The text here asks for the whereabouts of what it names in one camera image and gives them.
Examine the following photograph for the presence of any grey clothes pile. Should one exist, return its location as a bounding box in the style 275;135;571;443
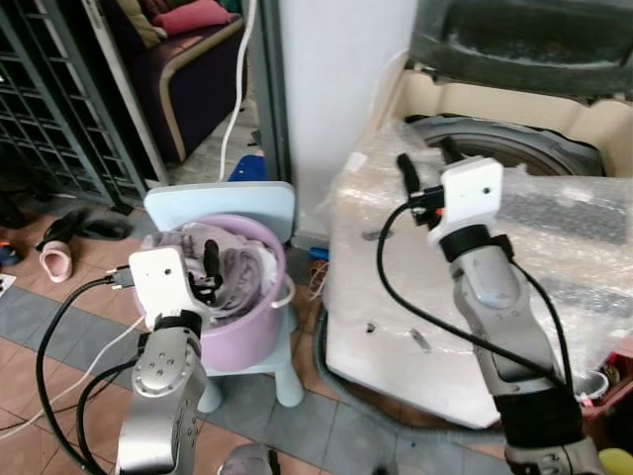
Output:
148;222;282;320

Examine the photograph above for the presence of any bubble-wrapped white washing machine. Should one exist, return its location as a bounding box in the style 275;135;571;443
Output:
320;45;633;432

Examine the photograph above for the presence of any dark washing machine lid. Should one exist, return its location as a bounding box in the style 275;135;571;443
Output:
408;0;633;102

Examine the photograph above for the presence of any purple plastic wash basin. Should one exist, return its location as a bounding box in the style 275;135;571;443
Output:
146;214;297;373

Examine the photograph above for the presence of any light blue plastic stool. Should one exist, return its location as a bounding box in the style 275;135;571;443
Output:
142;180;307;414

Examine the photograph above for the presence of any blue plastic object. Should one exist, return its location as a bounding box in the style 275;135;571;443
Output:
228;153;267;184

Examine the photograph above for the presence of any black shoe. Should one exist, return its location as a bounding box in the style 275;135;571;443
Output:
36;209;134;252

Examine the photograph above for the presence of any pink slipper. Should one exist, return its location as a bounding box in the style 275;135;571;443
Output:
39;247;73;285

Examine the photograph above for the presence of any dark purple sofa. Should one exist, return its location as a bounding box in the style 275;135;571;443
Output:
103;0;249;165

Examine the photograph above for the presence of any grey robot leg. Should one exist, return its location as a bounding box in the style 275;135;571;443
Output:
219;443;283;475

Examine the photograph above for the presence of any white cup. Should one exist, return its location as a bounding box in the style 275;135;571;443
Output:
572;369;611;408

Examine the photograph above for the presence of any dark metal grille gate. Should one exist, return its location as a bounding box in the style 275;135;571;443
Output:
0;0;151;211

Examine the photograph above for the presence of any pink pillow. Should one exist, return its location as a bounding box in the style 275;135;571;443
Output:
152;0;235;38

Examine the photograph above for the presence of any yellow plastic container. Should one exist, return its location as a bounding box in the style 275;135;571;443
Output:
596;447;633;475

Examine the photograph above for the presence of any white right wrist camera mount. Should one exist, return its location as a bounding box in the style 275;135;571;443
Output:
427;156;506;244

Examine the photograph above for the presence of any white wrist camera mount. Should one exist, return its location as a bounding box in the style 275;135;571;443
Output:
427;156;506;244
128;246;200;324

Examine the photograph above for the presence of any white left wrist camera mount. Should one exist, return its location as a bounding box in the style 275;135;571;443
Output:
128;246;200;324

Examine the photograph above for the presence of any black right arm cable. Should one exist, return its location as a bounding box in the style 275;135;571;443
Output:
375;194;577;389

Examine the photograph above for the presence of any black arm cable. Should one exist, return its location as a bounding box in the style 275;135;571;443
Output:
375;194;577;389
35;265;139;475

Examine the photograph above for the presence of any white hanging cable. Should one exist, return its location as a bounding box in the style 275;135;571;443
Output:
217;0;259;185

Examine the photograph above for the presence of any thin white floor cable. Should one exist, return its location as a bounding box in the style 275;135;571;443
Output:
0;315;145;442

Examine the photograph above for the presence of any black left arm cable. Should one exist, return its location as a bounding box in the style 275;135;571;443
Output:
35;265;139;475

